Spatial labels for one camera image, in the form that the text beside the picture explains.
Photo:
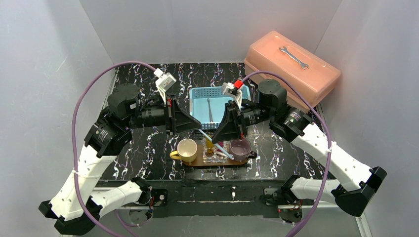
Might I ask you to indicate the pink plastic toolbox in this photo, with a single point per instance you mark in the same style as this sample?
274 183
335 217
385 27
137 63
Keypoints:
314 84

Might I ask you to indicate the purple translucent cup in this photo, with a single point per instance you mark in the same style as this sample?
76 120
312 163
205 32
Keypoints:
241 150

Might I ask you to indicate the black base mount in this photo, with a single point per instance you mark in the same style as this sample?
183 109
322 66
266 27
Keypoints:
274 197
157 198

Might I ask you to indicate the clear plastic package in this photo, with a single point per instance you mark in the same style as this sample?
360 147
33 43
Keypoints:
217 157

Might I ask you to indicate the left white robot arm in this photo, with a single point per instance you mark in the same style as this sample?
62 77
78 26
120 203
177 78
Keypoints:
75 208

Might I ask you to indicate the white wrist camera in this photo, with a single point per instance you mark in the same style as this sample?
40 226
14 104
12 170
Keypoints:
233 90
164 82

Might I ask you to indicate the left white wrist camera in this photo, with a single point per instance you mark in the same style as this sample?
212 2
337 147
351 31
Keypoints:
164 82

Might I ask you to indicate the brown wooden oval tray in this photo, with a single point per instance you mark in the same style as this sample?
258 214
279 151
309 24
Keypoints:
199 161

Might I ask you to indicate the yellow toothpaste tube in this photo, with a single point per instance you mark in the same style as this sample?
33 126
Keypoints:
209 147

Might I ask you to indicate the cream yellow mug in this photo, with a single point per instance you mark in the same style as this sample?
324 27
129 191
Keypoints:
186 151

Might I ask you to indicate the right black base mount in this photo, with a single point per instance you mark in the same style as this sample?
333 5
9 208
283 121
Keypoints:
274 197

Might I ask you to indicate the silver open-end wrench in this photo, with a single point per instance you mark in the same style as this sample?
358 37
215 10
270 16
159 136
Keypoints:
285 50

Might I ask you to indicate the aluminium frame rail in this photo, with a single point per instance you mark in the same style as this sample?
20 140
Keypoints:
209 196

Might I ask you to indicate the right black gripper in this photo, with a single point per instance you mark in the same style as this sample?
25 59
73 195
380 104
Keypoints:
237 119

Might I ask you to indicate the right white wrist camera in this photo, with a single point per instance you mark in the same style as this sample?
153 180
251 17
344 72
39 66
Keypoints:
233 90

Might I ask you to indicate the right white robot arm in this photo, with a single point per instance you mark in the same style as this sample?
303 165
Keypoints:
354 183

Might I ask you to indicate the pink toothpaste tube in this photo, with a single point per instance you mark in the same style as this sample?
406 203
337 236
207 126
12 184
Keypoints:
221 145

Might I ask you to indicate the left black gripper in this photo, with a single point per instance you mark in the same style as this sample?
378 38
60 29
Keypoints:
171 115

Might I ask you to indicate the light blue plastic basket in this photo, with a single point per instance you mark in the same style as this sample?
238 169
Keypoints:
198 105

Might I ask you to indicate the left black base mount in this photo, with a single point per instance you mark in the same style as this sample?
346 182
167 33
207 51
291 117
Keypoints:
157 198

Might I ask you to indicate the grey toothbrush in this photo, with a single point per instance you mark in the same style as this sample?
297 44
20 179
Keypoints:
210 111

